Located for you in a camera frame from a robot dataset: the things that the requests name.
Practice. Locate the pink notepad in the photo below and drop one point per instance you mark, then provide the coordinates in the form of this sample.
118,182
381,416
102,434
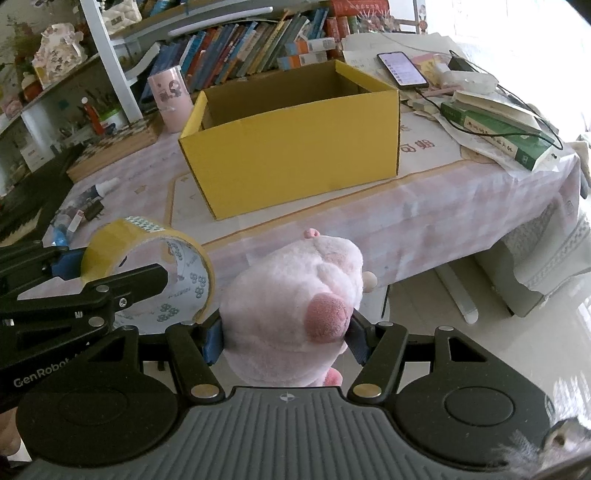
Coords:
431,62

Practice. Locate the white tube lamp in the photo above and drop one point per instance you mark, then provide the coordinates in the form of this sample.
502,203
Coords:
203,26

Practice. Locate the white quilted handbag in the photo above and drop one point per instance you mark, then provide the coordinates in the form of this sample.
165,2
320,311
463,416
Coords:
121,16

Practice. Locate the white tub green lid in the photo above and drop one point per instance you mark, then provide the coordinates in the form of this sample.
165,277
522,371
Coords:
113,120

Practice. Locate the small black-capped dropper bottle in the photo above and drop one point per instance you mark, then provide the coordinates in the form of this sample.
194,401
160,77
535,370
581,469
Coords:
104,187

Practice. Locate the wooden chessboard box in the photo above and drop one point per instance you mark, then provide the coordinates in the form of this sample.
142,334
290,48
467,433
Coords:
115,147

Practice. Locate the black electronic keyboard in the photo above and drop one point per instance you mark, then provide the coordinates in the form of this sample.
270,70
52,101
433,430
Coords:
27,198

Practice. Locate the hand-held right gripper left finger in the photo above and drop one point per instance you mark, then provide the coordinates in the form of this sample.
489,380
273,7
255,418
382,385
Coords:
213,344

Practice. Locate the thick green book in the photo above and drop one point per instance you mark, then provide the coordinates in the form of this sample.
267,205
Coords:
489,131

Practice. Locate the red round doll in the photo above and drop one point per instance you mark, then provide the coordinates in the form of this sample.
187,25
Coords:
31,85

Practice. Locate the black charger block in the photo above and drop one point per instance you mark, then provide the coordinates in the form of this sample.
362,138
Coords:
461,64

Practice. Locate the clear plastic packet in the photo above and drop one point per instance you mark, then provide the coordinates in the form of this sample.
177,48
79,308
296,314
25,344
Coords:
478,82

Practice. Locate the pink plush toy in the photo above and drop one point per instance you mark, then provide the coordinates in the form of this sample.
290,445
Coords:
286,286

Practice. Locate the white pen holder with pens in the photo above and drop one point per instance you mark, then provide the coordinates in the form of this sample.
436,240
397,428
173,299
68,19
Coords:
76,134

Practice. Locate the orange white medicine box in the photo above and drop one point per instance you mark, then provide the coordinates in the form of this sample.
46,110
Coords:
302,61
311,46

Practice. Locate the white carton red label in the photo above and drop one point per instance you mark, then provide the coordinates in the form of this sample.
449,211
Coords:
36,154

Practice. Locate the white desk mat orange border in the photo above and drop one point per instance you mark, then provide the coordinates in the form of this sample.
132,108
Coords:
420,157

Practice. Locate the red printed box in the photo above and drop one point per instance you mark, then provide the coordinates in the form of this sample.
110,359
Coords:
360,16

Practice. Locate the white paper stack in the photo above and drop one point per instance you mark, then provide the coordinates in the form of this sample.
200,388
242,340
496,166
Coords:
369,46

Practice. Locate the white desk leg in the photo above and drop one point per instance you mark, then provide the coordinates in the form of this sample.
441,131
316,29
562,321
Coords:
461,295

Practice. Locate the white paperback book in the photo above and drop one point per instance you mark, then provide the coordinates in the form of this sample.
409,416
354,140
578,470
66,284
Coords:
494,108

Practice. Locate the row of colourful books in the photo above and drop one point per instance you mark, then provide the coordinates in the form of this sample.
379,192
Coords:
240,50

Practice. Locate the yellow cardboard box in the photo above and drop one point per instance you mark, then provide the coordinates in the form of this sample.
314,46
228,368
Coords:
300,152

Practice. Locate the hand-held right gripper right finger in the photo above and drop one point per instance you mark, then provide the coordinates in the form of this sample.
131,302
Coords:
358,344

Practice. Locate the white lace furniture cover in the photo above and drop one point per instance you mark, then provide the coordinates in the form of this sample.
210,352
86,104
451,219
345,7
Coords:
545,267

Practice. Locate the pink cylindrical cup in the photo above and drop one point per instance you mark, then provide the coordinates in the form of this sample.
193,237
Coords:
173,101

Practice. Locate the white shelf unit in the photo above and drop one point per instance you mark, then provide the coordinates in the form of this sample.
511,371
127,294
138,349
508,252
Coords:
115,78

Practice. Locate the pink checked cloth desktop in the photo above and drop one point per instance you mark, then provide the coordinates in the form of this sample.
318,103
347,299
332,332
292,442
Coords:
323,230

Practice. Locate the small blue object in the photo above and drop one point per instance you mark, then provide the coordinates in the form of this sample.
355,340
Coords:
60,235

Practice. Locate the yellow tape roll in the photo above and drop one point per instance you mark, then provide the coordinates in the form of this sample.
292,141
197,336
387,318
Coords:
106,240

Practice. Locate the red slim figurine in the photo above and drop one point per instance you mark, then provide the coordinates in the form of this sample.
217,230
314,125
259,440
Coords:
94,117

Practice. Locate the small white cat-print box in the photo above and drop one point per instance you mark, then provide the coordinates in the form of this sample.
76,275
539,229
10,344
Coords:
76,220

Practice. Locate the floral fabric bag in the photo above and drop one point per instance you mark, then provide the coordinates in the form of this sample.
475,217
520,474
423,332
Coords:
57,55

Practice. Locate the black binder clip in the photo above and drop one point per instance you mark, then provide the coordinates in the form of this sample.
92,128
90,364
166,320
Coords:
93,210

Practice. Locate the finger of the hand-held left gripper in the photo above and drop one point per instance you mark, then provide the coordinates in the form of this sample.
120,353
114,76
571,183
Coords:
115,286
67,265

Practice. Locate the black smartphone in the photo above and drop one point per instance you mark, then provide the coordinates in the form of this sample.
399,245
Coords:
401,69

